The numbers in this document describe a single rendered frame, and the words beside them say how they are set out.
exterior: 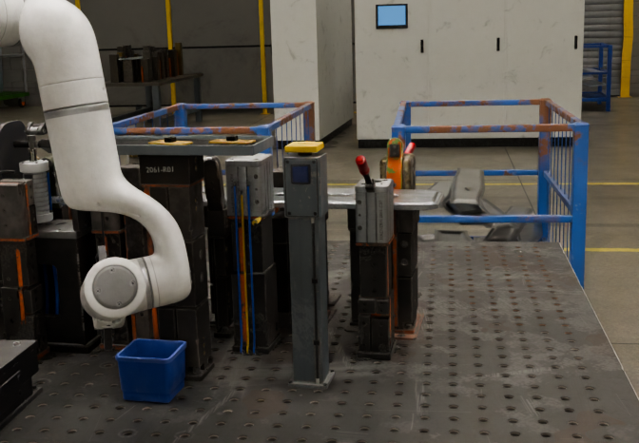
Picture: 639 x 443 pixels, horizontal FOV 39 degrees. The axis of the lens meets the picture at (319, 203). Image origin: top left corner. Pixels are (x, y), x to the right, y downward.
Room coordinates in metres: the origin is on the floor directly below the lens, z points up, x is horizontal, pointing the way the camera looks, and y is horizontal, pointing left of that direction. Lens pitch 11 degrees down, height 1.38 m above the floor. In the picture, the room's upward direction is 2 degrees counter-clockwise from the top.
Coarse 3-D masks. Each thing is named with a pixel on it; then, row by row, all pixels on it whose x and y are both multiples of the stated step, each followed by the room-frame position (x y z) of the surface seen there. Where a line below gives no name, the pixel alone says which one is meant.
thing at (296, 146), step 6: (288, 144) 1.61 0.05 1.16; (294, 144) 1.61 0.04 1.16; (300, 144) 1.61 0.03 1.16; (306, 144) 1.61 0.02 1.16; (312, 144) 1.60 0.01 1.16; (318, 144) 1.60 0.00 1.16; (288, 150) 1.60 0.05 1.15; (294, 150) 1.60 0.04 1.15; (300, 150) 1.59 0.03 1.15; (306, 150) 1.59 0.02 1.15; (312, 150) 1.59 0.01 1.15; (318, 150) 1.60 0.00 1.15
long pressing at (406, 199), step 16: (224, 192) 2.02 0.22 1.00; (336, 192) 1.98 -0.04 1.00; (352, 192) 1.97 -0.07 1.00; (400, 192) 1.96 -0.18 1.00; (416, 192) 1.95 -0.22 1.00; (432, 192) 1.95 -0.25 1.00; (336, 208) 1.86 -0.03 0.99; (352, 208) 1.85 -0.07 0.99; (400, 208) 1.82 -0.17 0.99; (416, 208) 1.82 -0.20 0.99; (432, 208) 1.82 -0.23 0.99
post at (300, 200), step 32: (288, 160) 1.59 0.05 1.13; (320, 160) 1.59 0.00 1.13; (288, 192) 1.59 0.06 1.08; (320, 192) 1.59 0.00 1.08; (288, 224) 1.60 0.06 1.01; (320, 224) 1.61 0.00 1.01; (320, 256) 1.60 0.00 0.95; (320, 288) 1.59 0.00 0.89; (320, 320) 1.59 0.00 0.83; (320, 352) 1.59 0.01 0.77; (288, 384) 1.60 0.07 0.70; (320, 384) 1.58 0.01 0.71
